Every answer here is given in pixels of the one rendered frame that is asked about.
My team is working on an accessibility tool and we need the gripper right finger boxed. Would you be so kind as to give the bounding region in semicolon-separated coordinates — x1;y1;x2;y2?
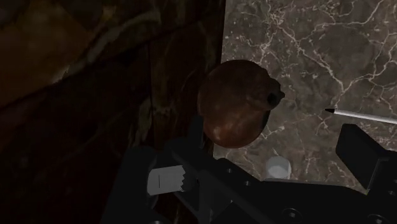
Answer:
335;123;397;196

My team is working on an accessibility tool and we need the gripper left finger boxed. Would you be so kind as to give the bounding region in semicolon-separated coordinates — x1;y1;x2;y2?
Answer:
167;116;265;224

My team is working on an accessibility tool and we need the white block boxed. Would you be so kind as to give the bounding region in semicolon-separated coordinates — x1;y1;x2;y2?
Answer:
146;165;187;196

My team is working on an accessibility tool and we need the white pen with black tip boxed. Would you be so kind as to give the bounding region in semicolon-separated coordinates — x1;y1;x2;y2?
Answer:
324;108;397;125

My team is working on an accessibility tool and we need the small white cup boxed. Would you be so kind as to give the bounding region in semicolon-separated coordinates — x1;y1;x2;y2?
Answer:
265;155;292;181

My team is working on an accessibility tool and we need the brown round fruit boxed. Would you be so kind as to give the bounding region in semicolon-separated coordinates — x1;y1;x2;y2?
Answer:
197;59;286;149

